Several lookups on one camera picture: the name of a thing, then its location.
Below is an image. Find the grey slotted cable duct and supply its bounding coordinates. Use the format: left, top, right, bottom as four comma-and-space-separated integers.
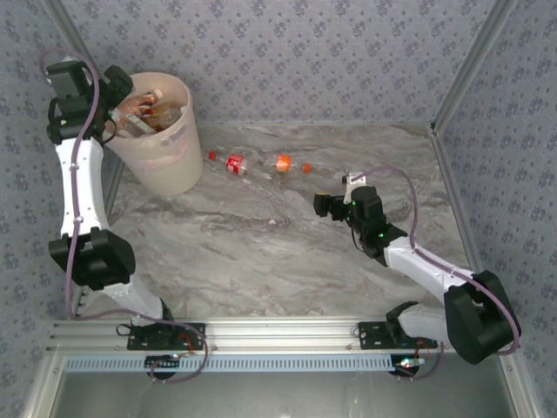
64, 353, 395, 374

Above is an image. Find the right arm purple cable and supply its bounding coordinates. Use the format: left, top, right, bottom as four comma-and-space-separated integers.
360, 164, 522, 382

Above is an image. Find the orange label clear bottle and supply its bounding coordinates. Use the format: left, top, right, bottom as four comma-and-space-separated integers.
260, 152, 312, 175

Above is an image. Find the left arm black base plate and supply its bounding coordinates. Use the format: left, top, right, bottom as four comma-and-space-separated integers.
127, 321, 206, 351

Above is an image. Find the pink plastic bin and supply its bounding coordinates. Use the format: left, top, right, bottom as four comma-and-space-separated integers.
104, 72, 205, 198

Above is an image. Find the aluminium front rail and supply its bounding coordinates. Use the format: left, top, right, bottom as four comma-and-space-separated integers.
46, 318, 521, 353

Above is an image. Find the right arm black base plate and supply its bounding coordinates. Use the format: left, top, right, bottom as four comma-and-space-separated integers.
359, 321, 439, 351

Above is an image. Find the aluminium frame post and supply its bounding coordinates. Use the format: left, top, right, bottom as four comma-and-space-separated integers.
429, 0, 521, 136
41, 0, 108, 95

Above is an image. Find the red label clear bottle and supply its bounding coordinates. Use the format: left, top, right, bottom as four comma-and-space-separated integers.
207, 150, 256, 178

